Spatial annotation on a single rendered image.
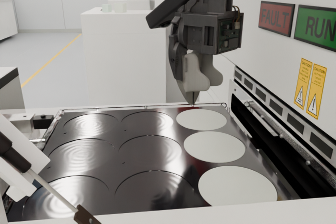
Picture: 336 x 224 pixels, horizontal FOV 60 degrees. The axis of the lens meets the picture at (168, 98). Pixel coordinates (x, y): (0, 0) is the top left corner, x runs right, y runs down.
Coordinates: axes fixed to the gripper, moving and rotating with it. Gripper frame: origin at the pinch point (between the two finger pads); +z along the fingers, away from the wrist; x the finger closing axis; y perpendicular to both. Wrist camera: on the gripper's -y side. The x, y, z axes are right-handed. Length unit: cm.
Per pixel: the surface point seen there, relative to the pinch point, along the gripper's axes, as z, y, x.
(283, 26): -11.5, 10.7, 9.7
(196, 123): 7.4, -1.6, 4.6
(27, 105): 97, -270, 70
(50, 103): 97, -255, 89
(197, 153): 7.3, 5.2, -4.0
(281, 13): -13.4, 9.9, 10.4
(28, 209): 7.4, -2.1, -27.5
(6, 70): 1.3, -45.8, -12.9
